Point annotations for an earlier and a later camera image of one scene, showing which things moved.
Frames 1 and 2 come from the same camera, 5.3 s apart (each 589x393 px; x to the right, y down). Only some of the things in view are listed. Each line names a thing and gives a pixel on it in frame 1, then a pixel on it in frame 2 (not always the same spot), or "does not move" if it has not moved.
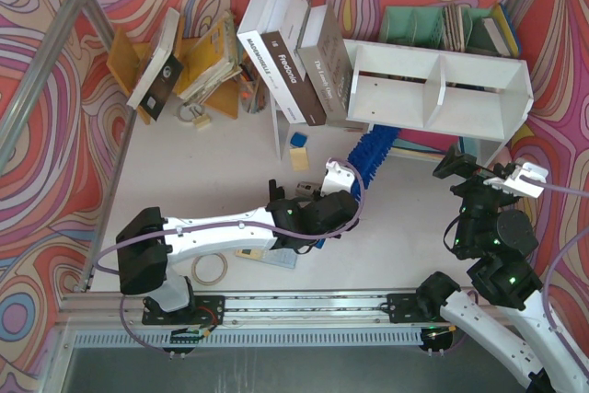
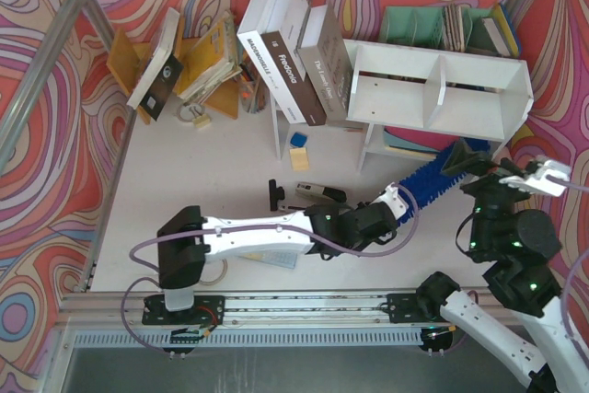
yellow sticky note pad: [299, 158] does not move
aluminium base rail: [253, 319] does not move
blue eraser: [298, 139] does not move
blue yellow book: [503, 31] does not move
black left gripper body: [345, 208] to [386, 216]
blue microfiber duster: [370, 153] to [431, 181]
